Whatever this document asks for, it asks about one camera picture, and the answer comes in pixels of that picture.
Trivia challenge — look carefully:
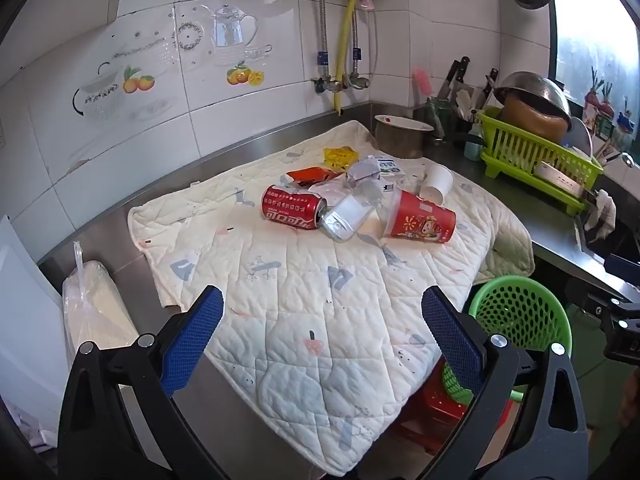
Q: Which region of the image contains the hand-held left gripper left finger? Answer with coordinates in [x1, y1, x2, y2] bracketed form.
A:
[57, 285, 226, 480]

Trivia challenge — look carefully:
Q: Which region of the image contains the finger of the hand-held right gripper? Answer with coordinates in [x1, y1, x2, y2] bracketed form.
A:
[604, 254, 640, 282]
[566, 280, 636, 315]

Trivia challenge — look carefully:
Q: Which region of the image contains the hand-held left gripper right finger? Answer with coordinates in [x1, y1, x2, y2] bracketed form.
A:
[421, 285, 590, 480]

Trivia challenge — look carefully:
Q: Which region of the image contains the green plastic basket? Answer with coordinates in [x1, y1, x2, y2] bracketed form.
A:
[442, 276, 573, 406]

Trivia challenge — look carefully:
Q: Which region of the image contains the red printed paper cup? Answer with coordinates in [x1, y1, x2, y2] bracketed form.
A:
[382, 190, 457, 245]

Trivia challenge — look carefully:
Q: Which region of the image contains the white paper cup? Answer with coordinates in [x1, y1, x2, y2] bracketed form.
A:
[419, 162, 455, 204]

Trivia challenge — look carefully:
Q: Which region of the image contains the red soda can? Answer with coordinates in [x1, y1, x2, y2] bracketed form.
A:
[260, 185, 328, 231]

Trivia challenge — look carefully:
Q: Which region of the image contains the orange snack wrapper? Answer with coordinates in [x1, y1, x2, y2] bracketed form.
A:
[285, 166, 343, 186]

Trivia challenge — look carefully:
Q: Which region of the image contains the person's right forearm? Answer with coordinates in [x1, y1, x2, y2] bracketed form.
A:
[617, 374, 640, 432]

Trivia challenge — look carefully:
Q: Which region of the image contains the steel sink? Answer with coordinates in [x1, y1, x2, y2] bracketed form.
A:
[575, 212, 640, 281]

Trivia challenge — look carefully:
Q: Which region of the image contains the white rag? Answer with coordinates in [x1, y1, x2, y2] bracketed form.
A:
[585, 189, 619, 241]

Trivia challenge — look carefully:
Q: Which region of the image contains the red plastic stool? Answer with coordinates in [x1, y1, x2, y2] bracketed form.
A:
[390, 360, 516, 456]

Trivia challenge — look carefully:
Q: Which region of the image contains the white plastic bag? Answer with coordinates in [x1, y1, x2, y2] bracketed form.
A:
[62, 241, 141, 357]

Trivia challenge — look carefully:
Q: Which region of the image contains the white quilted blanket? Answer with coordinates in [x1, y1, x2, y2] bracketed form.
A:
[127, 120, 536, 478]

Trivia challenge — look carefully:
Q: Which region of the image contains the white plate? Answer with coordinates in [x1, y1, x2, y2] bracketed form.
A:
[567, 116, 594, 158]

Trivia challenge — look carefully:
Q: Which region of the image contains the green dish rack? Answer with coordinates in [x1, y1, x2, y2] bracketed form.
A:
[475, 107, 606, 213]

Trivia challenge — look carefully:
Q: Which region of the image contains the white board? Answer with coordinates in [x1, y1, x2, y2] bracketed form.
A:
[0, 215, 71, 441]

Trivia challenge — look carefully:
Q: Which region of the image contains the brown clay pot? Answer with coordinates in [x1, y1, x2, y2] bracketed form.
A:
[500, 92, 569, 143]

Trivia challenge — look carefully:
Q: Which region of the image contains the blue and white milk carton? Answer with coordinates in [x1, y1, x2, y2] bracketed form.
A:
[375, 156, 405, 177]

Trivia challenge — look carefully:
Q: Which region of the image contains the metal pot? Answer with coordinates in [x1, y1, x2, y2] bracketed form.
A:
[375, 121, 481, 160]

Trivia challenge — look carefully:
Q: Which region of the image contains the steel mixing bowl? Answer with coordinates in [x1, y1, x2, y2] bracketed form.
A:
[494, 71, 572, 121]

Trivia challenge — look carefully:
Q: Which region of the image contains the yellow snack wrapper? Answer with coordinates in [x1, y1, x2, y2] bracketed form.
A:
[322, 146, 358, 170]

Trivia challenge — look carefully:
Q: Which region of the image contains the green utensil holder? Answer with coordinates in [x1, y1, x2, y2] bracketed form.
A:
[425, 97, 457, 137]

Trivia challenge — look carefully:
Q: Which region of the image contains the white spatula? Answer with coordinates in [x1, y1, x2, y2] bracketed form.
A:
[452, 89, 476, 122]

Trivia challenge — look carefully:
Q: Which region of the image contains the window with stickers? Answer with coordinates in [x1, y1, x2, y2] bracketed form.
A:
[552, 0, 640, 147]

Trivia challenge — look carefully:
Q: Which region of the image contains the pink brush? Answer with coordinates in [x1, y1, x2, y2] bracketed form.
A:
[412, 66, 434, 99]

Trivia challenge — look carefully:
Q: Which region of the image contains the black handled knife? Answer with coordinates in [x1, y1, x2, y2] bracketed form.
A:
[437, 56, 471, 102]
[479, 67, 501, 109]

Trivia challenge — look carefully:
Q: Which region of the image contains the braided metal hose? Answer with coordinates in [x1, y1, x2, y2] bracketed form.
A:
[349, 0, 371, 90]
[311, 0, 335, 95]

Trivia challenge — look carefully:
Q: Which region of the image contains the yellow gas hose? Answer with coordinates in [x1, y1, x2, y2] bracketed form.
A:
[332, 0, 363, 115]

